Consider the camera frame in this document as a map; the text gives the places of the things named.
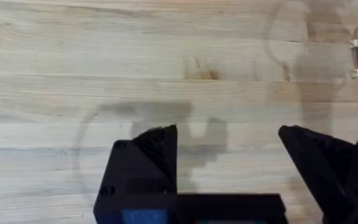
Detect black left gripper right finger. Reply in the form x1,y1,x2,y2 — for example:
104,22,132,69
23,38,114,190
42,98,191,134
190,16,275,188
277,124,358,224

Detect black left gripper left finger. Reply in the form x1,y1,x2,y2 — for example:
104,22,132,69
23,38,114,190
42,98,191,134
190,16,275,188
93,124,179,224

